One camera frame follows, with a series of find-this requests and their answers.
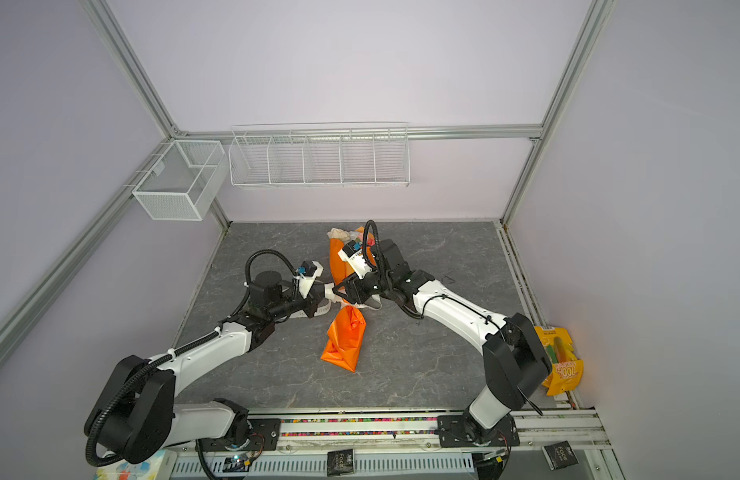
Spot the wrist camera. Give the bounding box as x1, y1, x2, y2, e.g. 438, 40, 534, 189
338, 240, 372, 279
295, 260, 324, 298

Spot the tissue pack with elephant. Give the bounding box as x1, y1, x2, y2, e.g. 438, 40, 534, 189
94, 450, 178, 480

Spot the yellow snack bag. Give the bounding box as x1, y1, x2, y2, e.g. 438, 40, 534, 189
535, 326, 584, 397

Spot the orange wrapping paper sheet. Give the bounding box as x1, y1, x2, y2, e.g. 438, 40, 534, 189
321, 227, 366, 372

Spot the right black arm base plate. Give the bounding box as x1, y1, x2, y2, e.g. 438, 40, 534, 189
436, 412, 520, 448

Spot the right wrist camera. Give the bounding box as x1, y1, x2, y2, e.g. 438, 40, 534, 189
338, 240, 372, 279

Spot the black square card middle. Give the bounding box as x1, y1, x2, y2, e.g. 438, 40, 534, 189
327, 449, 356, 477

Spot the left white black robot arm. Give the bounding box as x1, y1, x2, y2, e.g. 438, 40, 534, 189
84, 271, 335, 467

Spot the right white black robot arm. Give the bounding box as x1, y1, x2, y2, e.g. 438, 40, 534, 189
334, 239, 552, 434

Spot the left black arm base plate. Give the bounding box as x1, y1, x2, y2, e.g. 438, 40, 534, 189
199, 417, 282, 452

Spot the black square card right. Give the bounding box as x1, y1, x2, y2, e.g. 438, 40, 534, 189
542, 441, 579, 471

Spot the small white wire basket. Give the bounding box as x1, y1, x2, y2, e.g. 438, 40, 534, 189
133, 140, 230, 221

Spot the white slotted cable duct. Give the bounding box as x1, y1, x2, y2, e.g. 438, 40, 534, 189
206, 452, 477, 479

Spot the long white wire rack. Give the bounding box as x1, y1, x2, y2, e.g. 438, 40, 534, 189
228, 122, 411, 187

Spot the white ribbon strip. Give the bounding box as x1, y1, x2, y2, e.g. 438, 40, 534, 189
292, 282, 383, 318

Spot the cream fake rose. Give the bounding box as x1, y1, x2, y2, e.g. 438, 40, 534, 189
327, 228, 352, 243

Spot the black square card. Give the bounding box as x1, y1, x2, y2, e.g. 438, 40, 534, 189
327, 449, 356, 477
542, 441, 579, 471

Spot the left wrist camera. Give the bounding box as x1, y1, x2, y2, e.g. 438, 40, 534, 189
295, 260, 324, 298

